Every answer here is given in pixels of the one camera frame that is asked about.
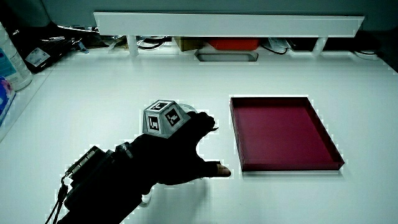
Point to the person's left hand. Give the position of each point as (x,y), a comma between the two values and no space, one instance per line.
(174,155)

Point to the dark red tray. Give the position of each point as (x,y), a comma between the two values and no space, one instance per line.
(280,137)

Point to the brown cardboard box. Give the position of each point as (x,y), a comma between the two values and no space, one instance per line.
(188,43)

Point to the orange red box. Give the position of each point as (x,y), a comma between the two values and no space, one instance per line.
(233,43)

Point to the white desk shelf riser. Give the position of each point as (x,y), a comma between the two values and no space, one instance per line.
(230,25)

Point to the black bag with white label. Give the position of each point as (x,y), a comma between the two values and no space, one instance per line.
(46,49)

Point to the blue printed packet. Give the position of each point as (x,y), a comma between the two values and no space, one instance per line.
(4,96)

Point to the white plastic bottle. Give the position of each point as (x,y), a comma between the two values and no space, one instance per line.
(12,65)

